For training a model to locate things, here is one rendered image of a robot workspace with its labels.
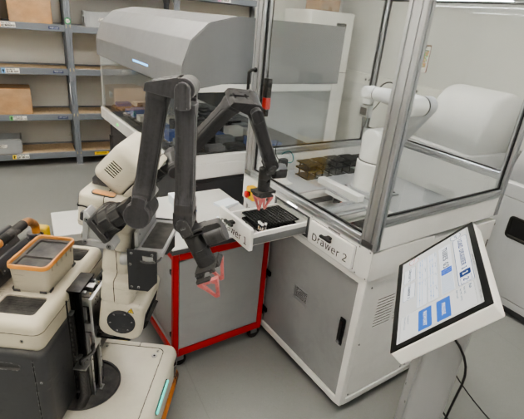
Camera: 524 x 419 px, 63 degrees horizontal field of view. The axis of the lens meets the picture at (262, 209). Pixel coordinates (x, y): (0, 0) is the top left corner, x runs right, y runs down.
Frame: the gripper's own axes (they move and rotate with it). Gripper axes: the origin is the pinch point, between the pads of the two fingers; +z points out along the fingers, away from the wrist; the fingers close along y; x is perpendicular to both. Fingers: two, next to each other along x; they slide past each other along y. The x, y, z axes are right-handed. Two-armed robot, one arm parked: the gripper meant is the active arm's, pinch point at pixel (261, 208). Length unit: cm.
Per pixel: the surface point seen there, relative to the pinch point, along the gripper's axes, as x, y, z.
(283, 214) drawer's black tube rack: 4.5, 17.1, 8.1
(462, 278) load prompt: -95, 5, -17
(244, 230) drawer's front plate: -4.3, -11.0, 7.5
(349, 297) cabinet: -41, 24, 31
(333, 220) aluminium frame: -25.2, 22.4, -0.6
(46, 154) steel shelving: 379, -36, 86
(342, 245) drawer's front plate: -34.1, 20.8, 7.2
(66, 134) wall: 426, -4, 77
